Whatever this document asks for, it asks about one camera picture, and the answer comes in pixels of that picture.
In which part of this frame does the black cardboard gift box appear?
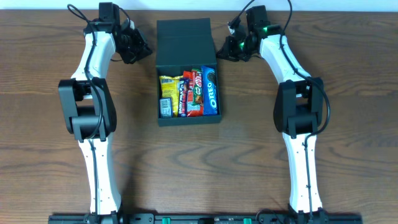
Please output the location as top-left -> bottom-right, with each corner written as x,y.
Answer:
155,18 -> 221,126

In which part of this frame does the red KitKat bar wrapper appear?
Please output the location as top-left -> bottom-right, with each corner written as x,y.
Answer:
192,68 -> 203,106

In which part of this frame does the yellow snack bag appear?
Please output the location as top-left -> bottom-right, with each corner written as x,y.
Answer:
159,75 -> 183,117

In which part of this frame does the blue Oreo cookie pack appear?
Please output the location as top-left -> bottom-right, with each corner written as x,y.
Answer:
201,66 -> 218,116

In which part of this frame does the small blue barcode chocolate bar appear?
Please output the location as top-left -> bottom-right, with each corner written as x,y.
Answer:
159,98 -> 173,118

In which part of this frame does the red snack bag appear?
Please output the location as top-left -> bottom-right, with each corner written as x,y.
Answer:
183,71 -> 203,117

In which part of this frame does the blue Milka bar wrapper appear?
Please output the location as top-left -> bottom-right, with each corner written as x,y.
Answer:
178,78 -> 190,117

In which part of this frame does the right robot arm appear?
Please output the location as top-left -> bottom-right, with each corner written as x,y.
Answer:
216,4 -> 330,220

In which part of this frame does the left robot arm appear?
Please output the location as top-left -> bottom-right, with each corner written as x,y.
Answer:
49,2 -> 152,223

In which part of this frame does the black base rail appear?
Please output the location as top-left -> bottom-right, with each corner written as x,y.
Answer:
48,211 -> 363,224

